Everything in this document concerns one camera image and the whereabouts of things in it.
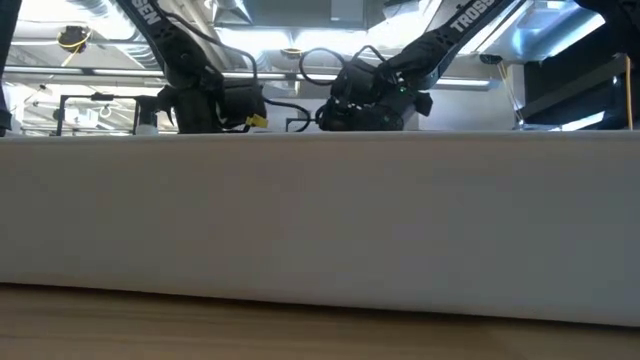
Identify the white cutlery tray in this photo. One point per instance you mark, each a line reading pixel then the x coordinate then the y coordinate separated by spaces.
pixel 320 225

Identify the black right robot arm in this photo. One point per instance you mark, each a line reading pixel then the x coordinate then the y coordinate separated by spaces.
pixel 440 35

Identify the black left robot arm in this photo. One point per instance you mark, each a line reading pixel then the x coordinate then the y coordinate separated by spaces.
pixel 175 50

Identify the long ceiling light strip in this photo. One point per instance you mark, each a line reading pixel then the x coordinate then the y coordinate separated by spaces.
pixel 120 73

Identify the round ceiling fixture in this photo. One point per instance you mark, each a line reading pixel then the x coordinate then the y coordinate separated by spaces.
pixel 291 51

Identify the silver pole with black head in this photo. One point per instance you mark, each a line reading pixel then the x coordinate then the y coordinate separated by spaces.
pixel 490 60

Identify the person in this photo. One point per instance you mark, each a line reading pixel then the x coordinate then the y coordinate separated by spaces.
pixel 7 50

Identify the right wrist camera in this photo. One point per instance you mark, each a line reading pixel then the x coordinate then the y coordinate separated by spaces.
pixel 357 82

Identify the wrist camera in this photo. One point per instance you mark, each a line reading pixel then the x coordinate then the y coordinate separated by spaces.
pixel 357 82
pixel 242 102

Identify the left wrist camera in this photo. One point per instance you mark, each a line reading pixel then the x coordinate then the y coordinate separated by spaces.
pixel 242 102

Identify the black gantry frame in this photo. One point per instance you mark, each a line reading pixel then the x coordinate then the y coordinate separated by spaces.
pixel 100 97

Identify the silver air duct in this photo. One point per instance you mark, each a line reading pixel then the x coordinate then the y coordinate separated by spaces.
pixel 550 35

